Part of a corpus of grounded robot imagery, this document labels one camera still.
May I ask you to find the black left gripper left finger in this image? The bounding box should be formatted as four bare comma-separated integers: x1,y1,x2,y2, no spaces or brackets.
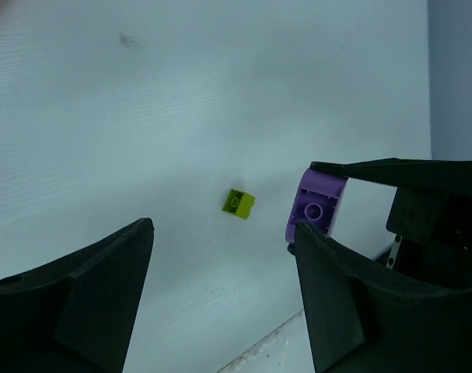
0,218,154,372

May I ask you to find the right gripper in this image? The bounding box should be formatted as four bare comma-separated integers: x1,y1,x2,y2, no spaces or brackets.
310,158,472,290

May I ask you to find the purple patterned lego tile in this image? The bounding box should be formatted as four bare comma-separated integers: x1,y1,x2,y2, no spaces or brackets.
285,168,348,244

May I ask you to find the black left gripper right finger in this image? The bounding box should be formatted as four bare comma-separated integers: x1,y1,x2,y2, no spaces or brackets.
293,224,472,372

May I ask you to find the green lego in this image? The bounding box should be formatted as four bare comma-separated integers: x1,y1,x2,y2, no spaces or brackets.
222,189,255,220

